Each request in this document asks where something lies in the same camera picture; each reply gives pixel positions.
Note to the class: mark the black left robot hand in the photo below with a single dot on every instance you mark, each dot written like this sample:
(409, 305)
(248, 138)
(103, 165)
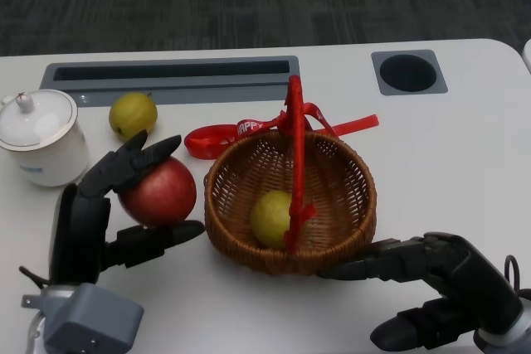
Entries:
(79, 225)

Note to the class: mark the white ceramic cup lid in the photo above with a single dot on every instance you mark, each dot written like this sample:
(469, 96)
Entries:
(37, 124)

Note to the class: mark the red apple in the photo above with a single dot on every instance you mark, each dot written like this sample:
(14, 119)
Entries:
(166, 192)

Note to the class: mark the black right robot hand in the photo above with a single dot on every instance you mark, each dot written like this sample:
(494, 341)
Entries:
(473, 275)

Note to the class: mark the white ceramic cup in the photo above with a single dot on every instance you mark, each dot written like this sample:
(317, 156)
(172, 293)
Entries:
(54, 165)

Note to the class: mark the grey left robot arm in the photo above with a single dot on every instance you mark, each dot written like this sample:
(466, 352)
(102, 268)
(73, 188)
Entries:
(35, 333)

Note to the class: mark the yellow-green pear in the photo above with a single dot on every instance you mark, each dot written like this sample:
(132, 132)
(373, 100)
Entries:
(269, 217)
(132, 115)

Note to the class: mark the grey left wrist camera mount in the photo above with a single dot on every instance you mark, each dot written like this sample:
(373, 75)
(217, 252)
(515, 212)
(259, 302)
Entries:
(95, 321)

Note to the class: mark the grey round table grommet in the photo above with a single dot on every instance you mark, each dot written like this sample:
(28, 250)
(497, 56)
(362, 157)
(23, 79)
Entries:
(377, 80)

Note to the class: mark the red printed ribbon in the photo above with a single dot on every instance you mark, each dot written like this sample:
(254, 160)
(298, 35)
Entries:
(203, 142)

